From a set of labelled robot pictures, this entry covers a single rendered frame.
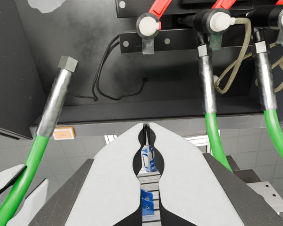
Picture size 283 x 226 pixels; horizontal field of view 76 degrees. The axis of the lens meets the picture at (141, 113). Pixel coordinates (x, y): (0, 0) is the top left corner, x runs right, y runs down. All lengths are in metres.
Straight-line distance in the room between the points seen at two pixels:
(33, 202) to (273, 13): 0.33
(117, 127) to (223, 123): 0.27
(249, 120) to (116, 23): 0.42
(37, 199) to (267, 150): 2.02
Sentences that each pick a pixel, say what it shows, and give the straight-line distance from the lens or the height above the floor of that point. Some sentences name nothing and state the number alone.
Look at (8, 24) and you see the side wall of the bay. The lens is 0.55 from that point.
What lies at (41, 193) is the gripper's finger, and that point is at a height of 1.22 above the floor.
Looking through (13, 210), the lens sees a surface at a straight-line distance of 0.23.
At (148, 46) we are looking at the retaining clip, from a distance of 0.23.
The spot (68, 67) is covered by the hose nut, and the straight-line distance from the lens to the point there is 0.23.
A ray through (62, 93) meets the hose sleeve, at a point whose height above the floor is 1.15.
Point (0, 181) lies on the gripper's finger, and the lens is 0.22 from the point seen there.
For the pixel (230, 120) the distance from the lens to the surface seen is 0.51.
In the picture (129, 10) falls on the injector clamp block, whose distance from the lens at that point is 0.37.
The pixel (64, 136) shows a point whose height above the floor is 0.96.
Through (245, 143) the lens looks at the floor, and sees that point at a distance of 1.94.
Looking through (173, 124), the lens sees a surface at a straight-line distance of 0.47.
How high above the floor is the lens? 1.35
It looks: 63 degrees down
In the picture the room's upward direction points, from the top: 179 degrees clockwise
